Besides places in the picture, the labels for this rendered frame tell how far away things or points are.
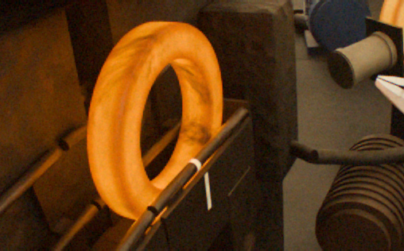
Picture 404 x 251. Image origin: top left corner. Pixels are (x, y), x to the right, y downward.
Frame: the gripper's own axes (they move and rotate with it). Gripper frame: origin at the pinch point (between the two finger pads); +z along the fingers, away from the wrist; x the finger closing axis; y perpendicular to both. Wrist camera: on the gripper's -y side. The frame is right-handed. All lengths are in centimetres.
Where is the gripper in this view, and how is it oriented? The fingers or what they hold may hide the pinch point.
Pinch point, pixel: (386, 90)
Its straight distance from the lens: 57.1
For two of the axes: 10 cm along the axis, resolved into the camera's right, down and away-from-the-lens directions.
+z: -8.6, -3.7, 3.4
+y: 1.4, -8.2, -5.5
